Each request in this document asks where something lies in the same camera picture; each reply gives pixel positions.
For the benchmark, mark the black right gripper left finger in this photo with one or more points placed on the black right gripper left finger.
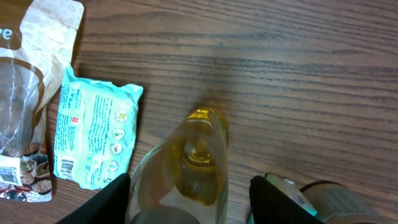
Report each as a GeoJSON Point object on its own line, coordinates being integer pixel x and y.
{"type": "Point", "coordinates": [107, 206]}

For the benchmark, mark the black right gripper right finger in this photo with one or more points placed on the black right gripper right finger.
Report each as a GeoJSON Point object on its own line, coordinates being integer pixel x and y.
{"type": "Point", "coordinates": [269, 205]}

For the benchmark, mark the green lid jar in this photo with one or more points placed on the green lid jar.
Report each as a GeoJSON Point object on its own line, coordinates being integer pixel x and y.
{"type": "Point", "coordinates": [337, 204]}

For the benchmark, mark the yellow liquid bottle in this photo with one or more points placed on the yellow liquid bottle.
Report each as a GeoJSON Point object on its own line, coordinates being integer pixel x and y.
{"type": "Point", "coordinates": [184, 179]}

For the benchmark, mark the teal wet wipes pack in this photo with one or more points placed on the teal wet wipes pack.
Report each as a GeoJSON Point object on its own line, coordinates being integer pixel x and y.
{"type": "Point", "coordinates": [96, 130]}

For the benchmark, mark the brown snack bag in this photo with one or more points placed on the brown snack bag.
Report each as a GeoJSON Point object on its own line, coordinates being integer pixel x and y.
{"type": "Point", "coordinates": [37, 40]}

